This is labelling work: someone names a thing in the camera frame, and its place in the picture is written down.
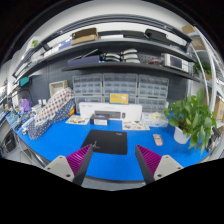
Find yellow label card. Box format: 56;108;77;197
109;93;129;104

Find right grey drawer cabinet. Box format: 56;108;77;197
137;75;169;113

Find right picture card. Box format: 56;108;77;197
122;121;149;131

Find green potted plant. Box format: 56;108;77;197
164;88;216;152

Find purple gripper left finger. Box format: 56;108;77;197
44;145;93;186

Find stacked white headsets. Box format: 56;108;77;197
102;49;140;63

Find black mouse pad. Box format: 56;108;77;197
82;129;127;155

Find black case on shelf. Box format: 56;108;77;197
145;29;167;43

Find clear plastic box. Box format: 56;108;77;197
142;112;168;127

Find middle grey drawer cabinet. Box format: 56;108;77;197
103;73;138;103

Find white keyboard box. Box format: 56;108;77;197
79;102;142;121

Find left grey drawer cabinet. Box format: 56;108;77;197
73;73;102;103

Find blue desk mat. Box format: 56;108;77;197
18;120;208;181

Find beige storage bin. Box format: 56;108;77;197
49;80;68;96

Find grey drawer cabinet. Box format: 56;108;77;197
137;75;169;113
73;73;102;103
103;73;138;103

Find white instrument on shelf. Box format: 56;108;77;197
162;53;189;72

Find purple toy figure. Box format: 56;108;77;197
19;98;31;113

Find cardboard box on shelf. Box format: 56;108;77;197
71;28;99;45

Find left picture card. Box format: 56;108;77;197
66;115;89;125

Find dark blue flat box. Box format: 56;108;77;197
68;55;101;67

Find small black box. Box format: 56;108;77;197
90;114;109;126

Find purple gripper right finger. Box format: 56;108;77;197
135;145;183;184

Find patterned fabric bag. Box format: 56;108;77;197
28;87;75;140

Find picture card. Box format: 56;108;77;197
122;121;149;131
66;115;89;125

